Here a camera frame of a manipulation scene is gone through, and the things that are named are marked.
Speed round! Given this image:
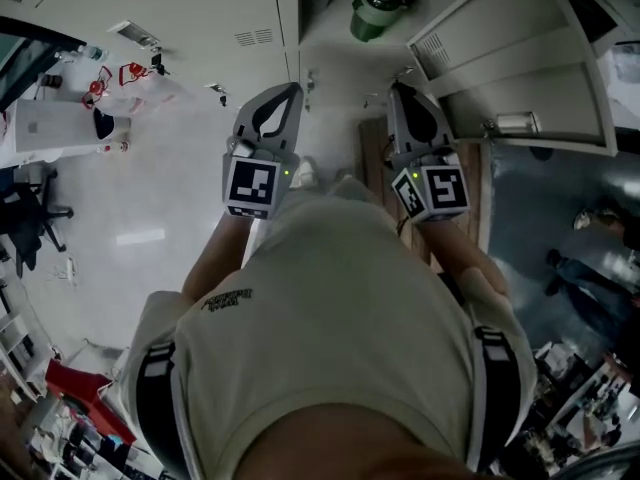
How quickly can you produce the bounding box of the green cup with lid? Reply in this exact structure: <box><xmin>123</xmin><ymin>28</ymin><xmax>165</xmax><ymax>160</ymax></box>
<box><xmin>349</xmin><ymin>0</ymin><xmax>416</xmax><ymax>44</ymax></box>

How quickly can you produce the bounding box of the white shelf unit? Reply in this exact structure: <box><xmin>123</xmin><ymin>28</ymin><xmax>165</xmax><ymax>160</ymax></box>
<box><xmin>0</xmin><ymin>312</ymin><xmax>51</xmax><ymax>404</ymax></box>

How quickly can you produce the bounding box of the person's shoe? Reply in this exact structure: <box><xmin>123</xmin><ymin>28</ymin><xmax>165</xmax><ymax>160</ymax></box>
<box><xmin>289</xmin><ymin>156</ymin><xmax>320</xmax><ymax>190</ymax></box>
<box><xmin>333</xmin><ymin>166</ymin><xmax>362</xmax><ymax>189</ymax></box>

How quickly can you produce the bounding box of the person's right forearm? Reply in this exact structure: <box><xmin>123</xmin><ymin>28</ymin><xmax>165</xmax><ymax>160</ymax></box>
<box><xmin>416</xmin><ymin>219</ymin><xmax>510</xmax><ymax>300</ymax></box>

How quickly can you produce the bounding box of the person's left shoe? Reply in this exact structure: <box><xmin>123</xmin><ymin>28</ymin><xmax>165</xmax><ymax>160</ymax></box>
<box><xmin>289</xmin><ymin>156</ymin><xmax>320</xmax><ymax>190</ymax></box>

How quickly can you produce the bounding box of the white locker door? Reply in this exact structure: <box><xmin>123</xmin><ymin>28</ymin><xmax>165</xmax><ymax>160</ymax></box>
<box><xmin>405</xmin><ymin>0</ymin><xmax>622</xmax><ymax>158</ymax></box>

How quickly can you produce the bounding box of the person's face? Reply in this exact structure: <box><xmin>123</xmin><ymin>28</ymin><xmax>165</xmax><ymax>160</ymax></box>
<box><xmin>238</xmin><ymin>401</ymin><xmax>481</xmax><ymax>480</ymax></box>

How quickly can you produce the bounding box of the black-framed glass partition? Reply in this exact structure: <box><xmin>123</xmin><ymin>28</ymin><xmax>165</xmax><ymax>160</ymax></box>
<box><xmin>0</xmin><ymin>15</ymin><xmax>87</xmax><ymax>114</ymax></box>

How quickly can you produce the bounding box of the grey metal locker cabinet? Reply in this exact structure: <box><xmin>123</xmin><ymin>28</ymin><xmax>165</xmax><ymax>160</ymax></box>
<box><xmin>19</xmin><ymin>0</ymin><xmax>506</xmax><ymax>119</ymax></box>

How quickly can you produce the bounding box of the person's right shoe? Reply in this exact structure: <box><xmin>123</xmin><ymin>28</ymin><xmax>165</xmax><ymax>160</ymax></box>
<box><xmin>333</xmin><ymin>166</ymin><xmax>362</xmax><ymax>189</ymax></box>

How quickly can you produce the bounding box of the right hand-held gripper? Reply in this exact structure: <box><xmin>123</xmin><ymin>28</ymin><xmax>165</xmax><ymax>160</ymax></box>
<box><xmin>388</xmin><ymin>84</ymin><xmax>472</xmax><ymax>225</ymax></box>

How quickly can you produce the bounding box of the black office chair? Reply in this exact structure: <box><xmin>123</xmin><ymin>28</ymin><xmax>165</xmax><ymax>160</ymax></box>
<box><xmin>0</xmin><ymin>164</ymin><xmax>76</xmax><ymax>275</ymax></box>

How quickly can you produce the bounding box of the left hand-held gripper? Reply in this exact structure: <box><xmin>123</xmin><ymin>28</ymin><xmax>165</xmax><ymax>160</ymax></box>
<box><xmin>221</xmin><ymin>81</ymin><xmax>306</xmax><ymax>222</ymax></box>

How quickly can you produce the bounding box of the black harness strap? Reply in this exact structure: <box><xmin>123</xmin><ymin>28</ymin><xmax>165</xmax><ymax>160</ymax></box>
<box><xmin>472</xmin><ymin>324</ymin><xmax>526</xmax><ymax>452</ymax></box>
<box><xmin>133</xmin><ymin>341</ymin><xmax>182</xmax><ymax>480</ymax></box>

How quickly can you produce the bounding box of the person's left forearm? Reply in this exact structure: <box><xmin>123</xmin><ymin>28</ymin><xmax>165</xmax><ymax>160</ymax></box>
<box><xmin>181</xmin><ymin>211</ymin><xmax>264</xmax><ymax>305</ymax></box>

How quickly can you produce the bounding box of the cluttered white desk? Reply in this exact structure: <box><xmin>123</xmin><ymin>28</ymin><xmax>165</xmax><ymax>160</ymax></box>
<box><xmin>519</xmin><ymin>342</ymin><xmax>640</xmax><ymax>469</ymax></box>

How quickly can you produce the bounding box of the person's white shirt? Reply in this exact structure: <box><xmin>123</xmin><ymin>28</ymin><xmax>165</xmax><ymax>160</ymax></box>
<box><xmin>118</xmin><ymin>176</ymin><xmax>540</xmax><ymax>480</ymax></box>

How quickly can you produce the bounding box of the red plastic crate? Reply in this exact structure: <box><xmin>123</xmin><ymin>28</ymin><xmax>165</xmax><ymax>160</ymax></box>
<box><xmin>43</xmin><ymin>357</ymin><xmax>138</xmax><ymax>448</ymax></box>

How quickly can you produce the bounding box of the clear bottle green label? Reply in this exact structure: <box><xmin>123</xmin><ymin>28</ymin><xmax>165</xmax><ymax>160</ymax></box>
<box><xmin>53</xmin><ymin>44</ymin><xmax>110</xmax><ymax>65</ymax></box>

